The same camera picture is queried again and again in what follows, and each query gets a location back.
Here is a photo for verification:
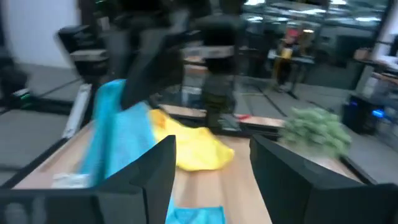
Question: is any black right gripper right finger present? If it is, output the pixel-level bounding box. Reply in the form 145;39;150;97
249;134;398;224

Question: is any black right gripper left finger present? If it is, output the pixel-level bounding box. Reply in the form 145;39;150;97
0;134;177;224

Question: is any blue microfiber towel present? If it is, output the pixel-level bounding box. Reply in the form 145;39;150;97
51;78;227;224

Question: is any yellow microfiber towel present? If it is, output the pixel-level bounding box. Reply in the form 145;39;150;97
149;108;236;172

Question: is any green plant in patterned pot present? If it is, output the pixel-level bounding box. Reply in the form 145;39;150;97
277;106;353;160

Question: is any dark device with blue light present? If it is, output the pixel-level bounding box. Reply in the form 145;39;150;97
341;92;393;136

